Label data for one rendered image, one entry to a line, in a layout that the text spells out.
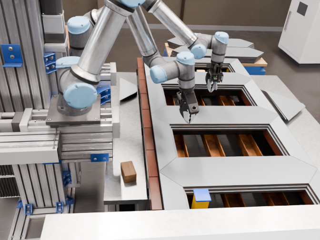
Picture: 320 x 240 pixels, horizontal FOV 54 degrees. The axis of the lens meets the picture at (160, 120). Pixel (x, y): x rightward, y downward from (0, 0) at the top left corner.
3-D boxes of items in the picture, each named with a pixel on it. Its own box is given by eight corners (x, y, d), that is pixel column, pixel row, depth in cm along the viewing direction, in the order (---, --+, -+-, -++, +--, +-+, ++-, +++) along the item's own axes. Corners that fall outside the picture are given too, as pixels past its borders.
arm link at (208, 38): (191, 36, 163) (212, 40, 162) (194, 30, 172) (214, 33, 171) (189, 51, 168) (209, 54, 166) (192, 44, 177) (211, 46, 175)
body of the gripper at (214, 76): (209, 83, 177) (212, 64, 170) (205, 76, 184) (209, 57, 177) (222, 84, 178) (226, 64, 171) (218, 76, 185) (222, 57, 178)
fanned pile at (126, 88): (135, 78, 242) (135, 73, 239) (137, 105, 210) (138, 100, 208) (119, 78, 240) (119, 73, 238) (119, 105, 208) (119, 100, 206)
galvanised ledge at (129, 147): (136, 75, 252) (136, 72, 250) (146, 203, 146) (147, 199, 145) (111, 75, 249) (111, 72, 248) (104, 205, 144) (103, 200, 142)
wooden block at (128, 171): (120, 169, 159) (120, 162, 156) (131, 167, 161) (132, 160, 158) (124, 183, 152) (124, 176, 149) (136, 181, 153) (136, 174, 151)
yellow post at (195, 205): (199, 222, 136) (206, 192, 125) (202, 232, 132) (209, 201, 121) (188, 222, 136) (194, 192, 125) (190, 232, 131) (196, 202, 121)
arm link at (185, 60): (171, 53, 133) (189, 48, 135) (173, 75, 139) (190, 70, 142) (179, 61, 127) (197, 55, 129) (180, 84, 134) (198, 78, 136)
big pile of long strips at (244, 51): (250, 45, 287) (252, 39, 283) (267, 64, 254) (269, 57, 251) (165, 43, 277) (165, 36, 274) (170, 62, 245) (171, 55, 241)
